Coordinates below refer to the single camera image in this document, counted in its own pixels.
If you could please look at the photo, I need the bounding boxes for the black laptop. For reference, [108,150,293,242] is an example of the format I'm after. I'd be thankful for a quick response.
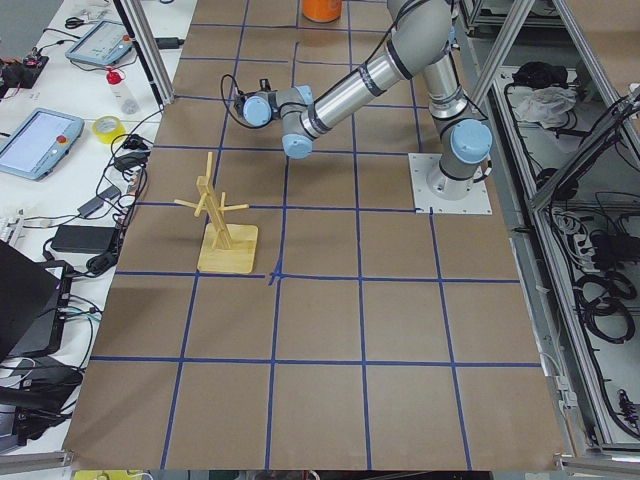
[1,242,72,360]

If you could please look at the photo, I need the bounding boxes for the orange cup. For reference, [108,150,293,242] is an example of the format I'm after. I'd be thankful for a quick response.
[302,0,342,23]

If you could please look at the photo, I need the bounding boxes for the black electronics board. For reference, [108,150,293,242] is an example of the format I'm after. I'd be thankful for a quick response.
[1,47,49,98]

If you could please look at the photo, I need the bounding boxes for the upper teach pendant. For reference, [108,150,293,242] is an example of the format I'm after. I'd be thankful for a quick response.
[65,20,132,67]

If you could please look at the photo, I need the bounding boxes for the aluminium frame post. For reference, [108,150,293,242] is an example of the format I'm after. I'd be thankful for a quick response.
[113,0,175,108]

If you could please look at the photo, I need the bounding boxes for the black power adapter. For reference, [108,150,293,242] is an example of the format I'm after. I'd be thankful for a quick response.
[51,225,116,254]

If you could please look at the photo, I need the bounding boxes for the black scissors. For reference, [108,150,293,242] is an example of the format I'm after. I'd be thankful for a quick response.
[65,16,87,29]

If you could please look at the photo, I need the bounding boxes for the coiled black cables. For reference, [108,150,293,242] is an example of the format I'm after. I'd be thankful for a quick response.
[569,272,638,346]

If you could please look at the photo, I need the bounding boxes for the brown paper table cover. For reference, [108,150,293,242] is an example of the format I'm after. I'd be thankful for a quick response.
[65,1,566,470]

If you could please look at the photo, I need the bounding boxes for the red cap squeeze bottle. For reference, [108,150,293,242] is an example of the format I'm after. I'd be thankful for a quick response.
[106,67,140,115]

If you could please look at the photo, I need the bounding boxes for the black cloth bundle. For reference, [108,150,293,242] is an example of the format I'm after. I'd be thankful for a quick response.
[512,61,568,89]

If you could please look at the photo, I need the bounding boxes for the yellow tape roll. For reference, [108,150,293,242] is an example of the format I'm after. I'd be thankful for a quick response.
[92,115,127,144]

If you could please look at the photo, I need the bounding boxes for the lower teach pendant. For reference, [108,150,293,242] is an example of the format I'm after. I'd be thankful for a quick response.
[1,108,85,180]

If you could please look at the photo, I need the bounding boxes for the teach pendant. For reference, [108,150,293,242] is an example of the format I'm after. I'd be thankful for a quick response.
[65,20,132,67]
[1,108,85,180]

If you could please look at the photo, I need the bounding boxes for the wooden mug tree stand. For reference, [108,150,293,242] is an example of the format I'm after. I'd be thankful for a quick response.
[174,152,259,274]

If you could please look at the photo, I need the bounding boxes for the white crumpled cloth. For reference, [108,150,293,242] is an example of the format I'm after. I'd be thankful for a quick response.
[515,86,578,128]

